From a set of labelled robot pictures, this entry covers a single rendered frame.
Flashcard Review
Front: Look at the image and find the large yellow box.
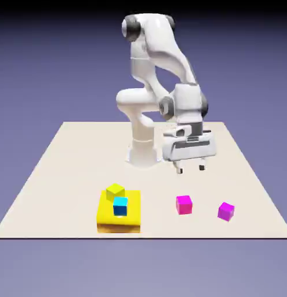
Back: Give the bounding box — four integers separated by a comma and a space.
96, 189, 141, 234

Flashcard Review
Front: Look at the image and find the small purple cube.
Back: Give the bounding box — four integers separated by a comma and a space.
217, 201, 235, 222

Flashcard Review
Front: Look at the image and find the small cyan cube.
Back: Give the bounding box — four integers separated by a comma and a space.
112, 196, 129, 217

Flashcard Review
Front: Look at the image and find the small yellow cube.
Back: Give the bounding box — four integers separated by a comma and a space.
105, 182, 126, 202

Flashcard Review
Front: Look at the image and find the small magenta cube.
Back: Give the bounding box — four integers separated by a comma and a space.
175, 195, 193, 215

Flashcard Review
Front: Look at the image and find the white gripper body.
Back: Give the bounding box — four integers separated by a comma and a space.
162, 132, 217, 162

